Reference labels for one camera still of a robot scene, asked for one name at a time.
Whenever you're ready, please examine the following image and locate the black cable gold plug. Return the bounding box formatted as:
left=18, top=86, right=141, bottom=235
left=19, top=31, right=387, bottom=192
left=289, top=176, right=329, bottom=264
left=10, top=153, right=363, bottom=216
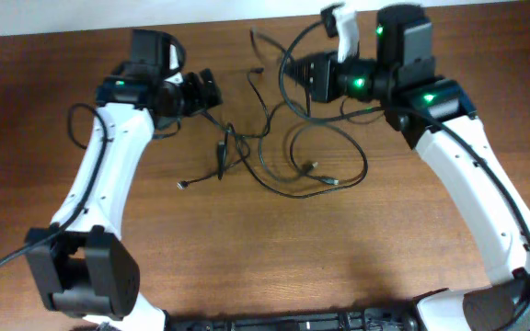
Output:
left=245, top=27, right=321, bottom=185

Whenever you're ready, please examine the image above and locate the black thin jack cable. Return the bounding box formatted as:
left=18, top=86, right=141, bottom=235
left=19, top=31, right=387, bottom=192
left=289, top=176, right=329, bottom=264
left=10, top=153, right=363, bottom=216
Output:
left=176, top=123, right=252, bottom=190

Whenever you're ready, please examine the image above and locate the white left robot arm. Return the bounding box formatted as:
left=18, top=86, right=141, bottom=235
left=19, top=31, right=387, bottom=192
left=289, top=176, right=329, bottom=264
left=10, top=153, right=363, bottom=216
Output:
left=25, top=29, right=223, bottom=330

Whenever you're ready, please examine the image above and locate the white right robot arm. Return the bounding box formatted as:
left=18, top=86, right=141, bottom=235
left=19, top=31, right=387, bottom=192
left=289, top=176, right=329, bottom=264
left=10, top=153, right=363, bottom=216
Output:
left=278, top=4, right=530, bottom=330

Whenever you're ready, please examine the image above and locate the black right arm wire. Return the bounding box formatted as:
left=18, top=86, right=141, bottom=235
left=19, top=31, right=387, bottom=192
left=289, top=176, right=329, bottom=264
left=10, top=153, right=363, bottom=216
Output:
left=277, top=20, right=530, bottom=331

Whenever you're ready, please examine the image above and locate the black arm wire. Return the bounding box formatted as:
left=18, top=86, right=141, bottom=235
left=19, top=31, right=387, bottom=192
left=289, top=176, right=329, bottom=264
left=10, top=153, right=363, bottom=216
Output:
left=277, top=20, right=530, bottom=331
left=0, top=34, right=188, bottom=331

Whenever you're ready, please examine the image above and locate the black left arm wire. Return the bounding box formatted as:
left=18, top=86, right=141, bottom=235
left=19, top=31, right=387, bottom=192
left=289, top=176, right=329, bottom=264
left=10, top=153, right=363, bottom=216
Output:
left=0, top=34, right=188, bottom=331

